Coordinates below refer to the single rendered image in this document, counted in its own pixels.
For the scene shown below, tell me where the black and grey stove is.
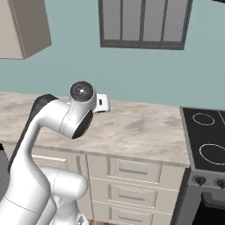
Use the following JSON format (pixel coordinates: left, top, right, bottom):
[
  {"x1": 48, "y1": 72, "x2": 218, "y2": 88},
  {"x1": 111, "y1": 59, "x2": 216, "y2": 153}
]
[{"x1": 171, "y1": 106, "x2": 225, "y2": 225}]

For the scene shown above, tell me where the black stove knob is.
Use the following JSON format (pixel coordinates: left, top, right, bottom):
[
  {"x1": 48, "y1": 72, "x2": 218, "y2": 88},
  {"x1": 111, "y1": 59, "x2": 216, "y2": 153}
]
[
  {"x1": 194, "y1": 175, "x2": 207, "y2": 187},
  {"x1": 214, "y1": 178, "x2": 225, "y2": 190}
]

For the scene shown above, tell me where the grey framed window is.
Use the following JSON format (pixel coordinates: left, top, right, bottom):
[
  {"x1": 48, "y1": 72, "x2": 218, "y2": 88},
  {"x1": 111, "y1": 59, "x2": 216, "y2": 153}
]
[{"x1": 98, "y1": 0, "x2": 194, "y2": 51}]

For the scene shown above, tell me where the beige drawer front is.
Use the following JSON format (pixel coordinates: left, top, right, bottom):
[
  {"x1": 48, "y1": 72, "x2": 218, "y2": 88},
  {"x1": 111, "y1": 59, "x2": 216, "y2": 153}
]
[
  {"x1": 87, "y1": 154, "x2": 191, "y2": 192},
  {"x1": 89, "y1": 177, "x2": 180, "y2": 208},
  {"x1": 91, "y1": 200, "x2": 174, "y2": 225}
]

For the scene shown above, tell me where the black oven door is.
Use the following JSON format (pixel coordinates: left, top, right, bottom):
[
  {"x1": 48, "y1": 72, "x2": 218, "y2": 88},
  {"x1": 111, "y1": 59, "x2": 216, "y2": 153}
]
[{"x1": 187, "y1": 191, "x2": 225, "y2": 225}]

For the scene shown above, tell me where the grey cupboard door handle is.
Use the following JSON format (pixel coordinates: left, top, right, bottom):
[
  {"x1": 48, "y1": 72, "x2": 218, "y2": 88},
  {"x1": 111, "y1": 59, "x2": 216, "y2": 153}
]
[{"x1": 76, "y1": 155, "x2": 83, "y2": 175}]

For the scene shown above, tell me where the grey drawer handle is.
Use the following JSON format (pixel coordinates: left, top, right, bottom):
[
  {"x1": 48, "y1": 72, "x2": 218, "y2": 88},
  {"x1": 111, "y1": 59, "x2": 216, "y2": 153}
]
[
  {"x1": 118, "y1": 214, "x2": 143, "y2": 223},
  {"x1": 118, "y1": 193, "x2": 147, "y2": 203},
  {"x1": 118, "y1": 167, "x2": 149, "y2": 177}
]

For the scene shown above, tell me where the beige wall cabinet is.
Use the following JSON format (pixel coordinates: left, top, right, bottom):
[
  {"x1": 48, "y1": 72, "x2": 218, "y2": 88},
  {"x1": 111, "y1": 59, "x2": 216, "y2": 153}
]
[{"x1": 0, "y1": 0, "x2": 53, "y2": 61}]

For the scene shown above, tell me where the grey oven door handle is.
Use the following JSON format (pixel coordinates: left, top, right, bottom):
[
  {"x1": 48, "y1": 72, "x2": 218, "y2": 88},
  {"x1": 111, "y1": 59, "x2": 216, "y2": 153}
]
[{"x1": 201, "y1": 192, "x2": 225, "y2": 211}]

